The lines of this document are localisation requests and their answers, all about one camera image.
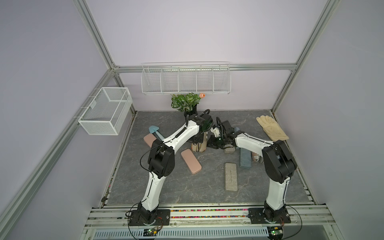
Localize mint case blue glasses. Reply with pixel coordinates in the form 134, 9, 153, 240
240, 148, 252, 169

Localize plaid beige glasses case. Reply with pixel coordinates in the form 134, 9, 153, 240
191, 132, 208, 153

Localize grey mint case red sunglasses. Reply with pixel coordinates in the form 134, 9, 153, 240
225, 163, 238, 192

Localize pink case black sunglasses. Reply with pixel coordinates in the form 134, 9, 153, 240
181, 149, 202, 175

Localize pink hard glasses case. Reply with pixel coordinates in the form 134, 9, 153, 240
143, 133, 157, 148

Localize grey case mint lining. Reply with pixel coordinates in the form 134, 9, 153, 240
223, 145, 236, 154

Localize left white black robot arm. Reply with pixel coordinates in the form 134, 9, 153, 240
138, 109, 213, 225

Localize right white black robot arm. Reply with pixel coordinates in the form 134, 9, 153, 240
208, 117, 297, 223

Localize green plant in black vase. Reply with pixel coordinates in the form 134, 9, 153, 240
171, 93, 206, 115

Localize beige work glove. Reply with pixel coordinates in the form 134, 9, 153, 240
256, 116, 289, 142

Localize teal plastic scraper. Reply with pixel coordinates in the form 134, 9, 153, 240
149, 126, 165, 141

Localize long white wire shelf basket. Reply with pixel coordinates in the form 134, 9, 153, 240
141, 62, 232, 95

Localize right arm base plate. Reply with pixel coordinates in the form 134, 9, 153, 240
247, 206, 291, 224

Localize white vented cable duct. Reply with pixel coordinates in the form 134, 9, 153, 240
92, 227, 269, 240

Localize white wire mesh side basket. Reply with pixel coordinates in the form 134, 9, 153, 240
78, 87, 133, 136

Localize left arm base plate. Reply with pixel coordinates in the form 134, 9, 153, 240
128, 209, 171, 226

